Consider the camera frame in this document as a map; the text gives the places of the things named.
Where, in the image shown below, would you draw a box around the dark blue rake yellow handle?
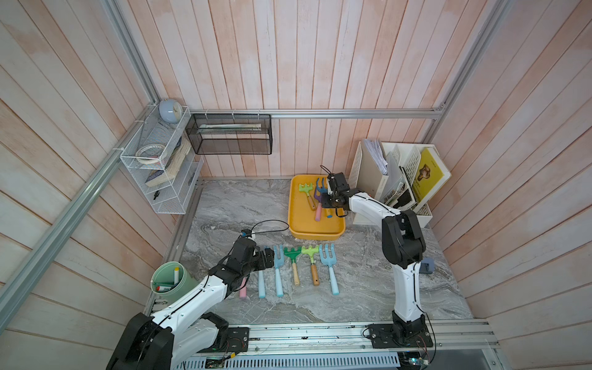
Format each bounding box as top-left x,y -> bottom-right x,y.
322,177 -> 333,219

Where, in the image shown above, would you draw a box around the light green rake wooden handle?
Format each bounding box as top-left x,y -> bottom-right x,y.
298,183 -> 317,211

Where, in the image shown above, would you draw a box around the light blue fork white handle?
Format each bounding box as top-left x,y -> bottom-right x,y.
274,245 -> 285,298

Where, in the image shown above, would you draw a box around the purple fork pink handle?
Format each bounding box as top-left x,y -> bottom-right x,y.
239,277 -> 248,300

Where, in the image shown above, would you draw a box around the light blue fork teal handle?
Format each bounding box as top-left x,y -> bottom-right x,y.
257,270 -> 266,299

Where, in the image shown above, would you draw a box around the dark green rake wooden handle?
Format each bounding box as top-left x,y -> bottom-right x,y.
283,247 -> 302,286

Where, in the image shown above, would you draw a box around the light green rake wood handle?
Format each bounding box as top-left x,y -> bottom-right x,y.
302,245 -> 320,286

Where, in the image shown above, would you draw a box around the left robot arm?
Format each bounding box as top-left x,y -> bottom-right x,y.
106,236 -> 275,369

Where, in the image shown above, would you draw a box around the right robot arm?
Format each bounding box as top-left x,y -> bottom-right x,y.
321,173 -> 426,342

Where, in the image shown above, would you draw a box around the yellow plastic storage box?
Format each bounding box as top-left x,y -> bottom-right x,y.
288,175 -> 346,241

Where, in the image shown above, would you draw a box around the white papers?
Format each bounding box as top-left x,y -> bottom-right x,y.
362,139 -> 388,175

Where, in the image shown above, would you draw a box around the grey folder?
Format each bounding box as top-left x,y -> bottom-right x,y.
379,149 -> 405,205

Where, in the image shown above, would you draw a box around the white plastic file organizer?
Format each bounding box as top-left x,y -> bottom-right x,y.
348,142 -> 434,228

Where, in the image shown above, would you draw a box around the green plastic cup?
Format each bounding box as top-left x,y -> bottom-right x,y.
150,261 -> 198,305

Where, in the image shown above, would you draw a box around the yellow book with mushroom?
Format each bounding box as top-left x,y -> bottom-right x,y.
412,146 -> 451,212

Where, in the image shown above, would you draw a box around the blue grey small device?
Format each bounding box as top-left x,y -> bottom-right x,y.
419,257 -> 436,274

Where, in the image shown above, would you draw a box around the roll of tape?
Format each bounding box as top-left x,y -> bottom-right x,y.
134,143 -> 165,165

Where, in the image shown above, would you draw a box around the grey round clock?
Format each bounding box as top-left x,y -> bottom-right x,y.
158,99 -> 183,125

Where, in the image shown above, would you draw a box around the purple rake pink handle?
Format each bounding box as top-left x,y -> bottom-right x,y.
314,177 -> 326,222

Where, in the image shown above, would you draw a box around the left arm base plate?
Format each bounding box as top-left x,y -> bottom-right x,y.
199,327 -> 250,353

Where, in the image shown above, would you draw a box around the black mesh wall basket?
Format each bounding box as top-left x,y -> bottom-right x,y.
185,113 -> 274,156

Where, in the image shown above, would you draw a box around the white wire mesh shelf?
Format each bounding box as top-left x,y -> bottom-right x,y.
120,104 -> 204,214

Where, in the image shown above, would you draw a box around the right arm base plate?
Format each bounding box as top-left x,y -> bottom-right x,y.
366,320 -> 434,349

